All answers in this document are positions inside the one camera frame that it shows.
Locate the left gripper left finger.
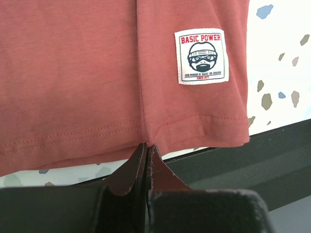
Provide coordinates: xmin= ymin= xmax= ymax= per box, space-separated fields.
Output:
xmin=102 ymin=144 xmax=147 ymax=233

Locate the red tank top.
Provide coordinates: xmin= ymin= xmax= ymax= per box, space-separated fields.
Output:
xmin=0 ymin=0 xmax=249 ymax=175

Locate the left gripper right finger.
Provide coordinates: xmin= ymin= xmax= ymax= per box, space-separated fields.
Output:
xmin=147 ymin=145 xmax=192 ymax=191

